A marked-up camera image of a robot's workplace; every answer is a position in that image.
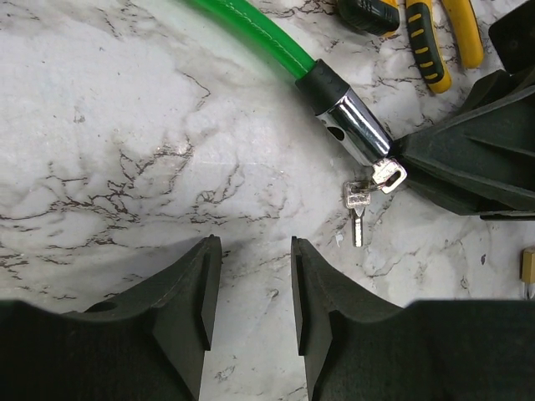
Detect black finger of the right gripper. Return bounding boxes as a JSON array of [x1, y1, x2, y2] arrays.
[[489, 3, 535, 74], [395, 69, 534, 217]]

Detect green cable lock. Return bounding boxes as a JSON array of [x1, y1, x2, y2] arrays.
[[194, 1, 396, 170]]

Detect silver key pair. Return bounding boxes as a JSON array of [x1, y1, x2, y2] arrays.
[[343, 159, 407, 247]]

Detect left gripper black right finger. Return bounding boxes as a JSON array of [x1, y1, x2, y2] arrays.
[[291, 238, 534, 400]]

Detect yellow black pliers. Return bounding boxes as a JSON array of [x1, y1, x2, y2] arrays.
[[405, 0, 484, 94]]

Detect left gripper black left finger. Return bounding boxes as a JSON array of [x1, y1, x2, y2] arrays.
[[1, 236, 222, 400]]

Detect orange utility knife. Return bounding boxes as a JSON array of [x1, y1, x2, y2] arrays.
[[337, 0, 400, 37]]

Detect brass padlock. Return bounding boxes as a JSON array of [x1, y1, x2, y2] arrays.
[[520, 246, 535, 301]]

